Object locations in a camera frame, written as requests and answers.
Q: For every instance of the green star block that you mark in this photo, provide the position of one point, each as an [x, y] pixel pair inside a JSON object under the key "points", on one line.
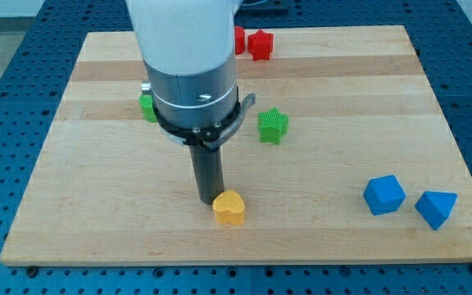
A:
{"points": [[272, 125]]}

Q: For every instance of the blue triangle block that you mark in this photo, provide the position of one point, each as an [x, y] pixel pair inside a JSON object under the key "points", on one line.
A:
{"points": [[436, 207]]}

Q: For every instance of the light wooden board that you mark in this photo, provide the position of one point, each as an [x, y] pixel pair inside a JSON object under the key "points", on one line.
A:
{"points": [[109, 189]]}

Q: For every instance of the red round block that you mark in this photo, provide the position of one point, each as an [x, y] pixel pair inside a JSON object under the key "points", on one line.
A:
{"points": [[239, 40]]}

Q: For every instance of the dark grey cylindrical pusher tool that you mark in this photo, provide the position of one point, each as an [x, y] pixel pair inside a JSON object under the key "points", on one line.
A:
{"points": [[208, 173]]}

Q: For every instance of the red star block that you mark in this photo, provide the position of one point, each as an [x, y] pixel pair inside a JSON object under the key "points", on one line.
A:
{"points": [[260, 45]]}

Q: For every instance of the yellow heart block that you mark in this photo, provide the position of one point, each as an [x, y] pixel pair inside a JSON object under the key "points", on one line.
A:
{"points": [[229, 208]]}

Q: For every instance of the green block behind arm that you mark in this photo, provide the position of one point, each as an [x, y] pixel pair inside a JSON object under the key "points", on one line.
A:
{"points": [[145, 102]]}

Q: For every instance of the blue hexagon block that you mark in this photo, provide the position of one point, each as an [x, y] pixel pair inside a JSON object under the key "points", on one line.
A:
{"points": [[384, 195]]}

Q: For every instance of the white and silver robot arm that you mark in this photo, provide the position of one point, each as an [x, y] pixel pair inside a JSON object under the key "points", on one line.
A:
{"points": [[188, 47]]}

